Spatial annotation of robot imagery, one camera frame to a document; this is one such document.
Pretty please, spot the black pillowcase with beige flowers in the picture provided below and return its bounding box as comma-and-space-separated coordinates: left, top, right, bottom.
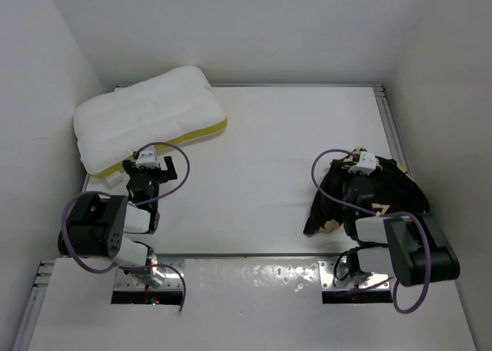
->
303, 147, 431, 239

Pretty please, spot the white pillow with yellow edge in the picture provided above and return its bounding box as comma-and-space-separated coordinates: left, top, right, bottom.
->
73, 66, 228, 178

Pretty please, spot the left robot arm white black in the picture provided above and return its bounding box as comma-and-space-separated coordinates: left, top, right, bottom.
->
66, 151, 178, 288

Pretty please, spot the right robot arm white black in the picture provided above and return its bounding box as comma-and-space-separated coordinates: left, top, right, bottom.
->
339, 172, 460, 286

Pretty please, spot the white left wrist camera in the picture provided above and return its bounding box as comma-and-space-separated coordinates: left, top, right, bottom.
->
134, 145, 158, 169

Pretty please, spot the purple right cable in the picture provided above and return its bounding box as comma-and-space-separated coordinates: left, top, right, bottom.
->
311, 148, 432, 314

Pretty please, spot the purple cable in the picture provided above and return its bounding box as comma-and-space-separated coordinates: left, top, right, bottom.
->
311, 148, 432, 314
61, 141, 191, 313

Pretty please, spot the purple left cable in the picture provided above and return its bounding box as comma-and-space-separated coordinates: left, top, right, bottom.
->
61, 141, 191, 313

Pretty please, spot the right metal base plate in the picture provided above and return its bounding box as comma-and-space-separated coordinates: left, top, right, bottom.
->
318, 257, 390, 292

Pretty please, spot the metal base plate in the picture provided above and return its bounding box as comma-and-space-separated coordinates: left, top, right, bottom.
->
114, 267, 184, 292
318, 257, 390, 292

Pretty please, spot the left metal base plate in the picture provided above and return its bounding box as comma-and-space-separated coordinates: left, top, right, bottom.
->
114, 267, 184, 292

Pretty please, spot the aluminium rail frame left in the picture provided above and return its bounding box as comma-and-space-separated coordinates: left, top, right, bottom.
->
12, 260, 55, 351

